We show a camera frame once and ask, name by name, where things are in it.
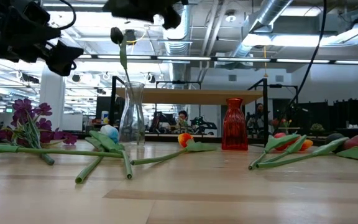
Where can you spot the purple artificial flower bunch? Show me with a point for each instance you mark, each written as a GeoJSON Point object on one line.
{"type": "Point", "coordinates": [22, 107]}

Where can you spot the clear glass vase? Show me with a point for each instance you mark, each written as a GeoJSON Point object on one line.
{"type": "Point", "coordinates": [132, 124]}

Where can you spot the orange artificial tulip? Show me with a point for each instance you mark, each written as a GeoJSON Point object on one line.
{"type": "Point", "coordinates": [307, 145]}

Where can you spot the small green potted plant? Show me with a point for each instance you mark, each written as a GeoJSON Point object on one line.
{"type": "Point", "coordinates": [317, 127]}

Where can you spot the red ribbed glass vase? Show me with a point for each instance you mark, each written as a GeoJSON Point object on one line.
{"type": "Point", "coordinates": [235, 130]}

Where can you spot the background black robot arm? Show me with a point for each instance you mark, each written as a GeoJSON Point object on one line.
{"type": "Point", "coordinates": [204, 126]}

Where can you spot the black artificial tulip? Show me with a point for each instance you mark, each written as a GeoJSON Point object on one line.
{"type": "Point", "coordinates": [325, 150]}
{"type": "Point", "coordinates": [117, 35]}

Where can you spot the white building pillar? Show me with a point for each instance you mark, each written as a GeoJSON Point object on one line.
{"type": "Point", "coordinates": [52, 99]}

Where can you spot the yellow red-tipped artificial tulip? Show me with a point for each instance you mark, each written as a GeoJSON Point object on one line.
{"type": "Point", "coordinates": [184, 139]}

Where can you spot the green stemmed artificial tulip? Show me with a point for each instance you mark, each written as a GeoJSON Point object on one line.
{"type": "Point", "coordinates": [73, 152]}

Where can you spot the person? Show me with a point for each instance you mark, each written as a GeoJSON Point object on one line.
{"type": "Point", "coordinates": [182, 115]}
{"type": "Point", "coordinates": [259, 109]}

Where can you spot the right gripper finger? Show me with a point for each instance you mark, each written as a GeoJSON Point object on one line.
{"type": "Point", "coordinates": [172, 20]}

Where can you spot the black cabinet row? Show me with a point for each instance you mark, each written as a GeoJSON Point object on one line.
{"type": "Point", "coordinates": [337, 113]}

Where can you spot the wooden shelf black frame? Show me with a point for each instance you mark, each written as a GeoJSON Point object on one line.
{"type": "Point", "coordinates": [191, 96]}

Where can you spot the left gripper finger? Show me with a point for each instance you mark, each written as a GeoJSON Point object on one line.
{"type": "Point", "coordinates": [62, 59]}

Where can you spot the white blue-tinted artificial tulip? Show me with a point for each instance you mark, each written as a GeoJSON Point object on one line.
{"type": "Point", "coordinates": [110, 132]}

